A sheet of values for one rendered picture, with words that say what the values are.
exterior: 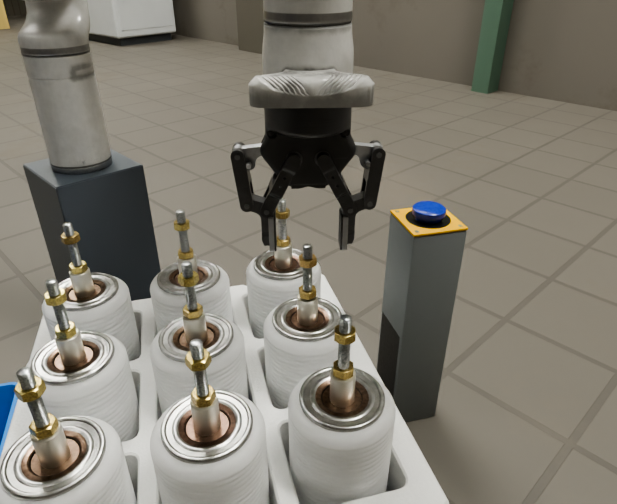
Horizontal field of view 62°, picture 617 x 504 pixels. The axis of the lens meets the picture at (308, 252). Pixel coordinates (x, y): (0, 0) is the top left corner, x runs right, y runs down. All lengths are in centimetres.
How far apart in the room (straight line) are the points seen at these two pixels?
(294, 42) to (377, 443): 33
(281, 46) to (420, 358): 46
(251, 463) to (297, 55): 32
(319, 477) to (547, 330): 65
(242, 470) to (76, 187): 54
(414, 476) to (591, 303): 72
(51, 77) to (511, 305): 88
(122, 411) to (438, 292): 39
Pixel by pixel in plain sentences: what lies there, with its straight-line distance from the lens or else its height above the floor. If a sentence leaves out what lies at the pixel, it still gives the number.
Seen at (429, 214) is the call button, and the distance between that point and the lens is 62.
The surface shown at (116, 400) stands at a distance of 55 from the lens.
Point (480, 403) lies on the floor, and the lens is 85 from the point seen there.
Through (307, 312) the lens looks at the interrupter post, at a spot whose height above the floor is 27.
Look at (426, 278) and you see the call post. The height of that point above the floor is 25.
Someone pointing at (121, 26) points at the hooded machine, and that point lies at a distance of 445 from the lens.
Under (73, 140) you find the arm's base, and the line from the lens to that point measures 86.
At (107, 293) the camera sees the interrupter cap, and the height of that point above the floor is 25.
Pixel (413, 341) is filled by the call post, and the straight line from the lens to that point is 69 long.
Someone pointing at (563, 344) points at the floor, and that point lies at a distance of 102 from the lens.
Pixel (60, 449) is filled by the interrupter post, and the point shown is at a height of 27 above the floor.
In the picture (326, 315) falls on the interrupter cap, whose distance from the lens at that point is 56.
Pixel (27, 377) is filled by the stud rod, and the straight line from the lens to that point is 41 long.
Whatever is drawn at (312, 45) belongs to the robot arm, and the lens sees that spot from 41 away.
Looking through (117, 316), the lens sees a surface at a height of 23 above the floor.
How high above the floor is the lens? 59
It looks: 30 degrees down
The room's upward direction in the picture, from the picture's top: straight up
